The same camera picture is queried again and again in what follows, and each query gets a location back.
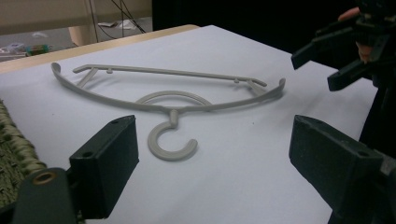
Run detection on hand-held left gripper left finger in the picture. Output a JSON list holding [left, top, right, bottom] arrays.
[[68, 115, 140, 220]]

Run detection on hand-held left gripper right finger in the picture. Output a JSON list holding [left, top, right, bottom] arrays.
[[289, 115, 385, 216]]

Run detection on grey plastic clothes hanger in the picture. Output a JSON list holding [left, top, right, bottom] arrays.
[[50, 62, 287, 162]]

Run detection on colourful plastic toys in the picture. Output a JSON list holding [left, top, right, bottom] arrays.
[[25, 44, 51, 57]]

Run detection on light wooden shelf unit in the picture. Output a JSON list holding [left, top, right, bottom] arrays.
[[0, 0, 153, 48]]

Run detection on black hanging cables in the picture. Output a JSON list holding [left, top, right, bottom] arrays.
[[88, 0, 147, 43]]

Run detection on white table mat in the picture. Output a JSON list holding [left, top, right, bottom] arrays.
[[0, 24, 379, 224]]

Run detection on green woven basket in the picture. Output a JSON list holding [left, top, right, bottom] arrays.
[[0, 98, 49, 209]]

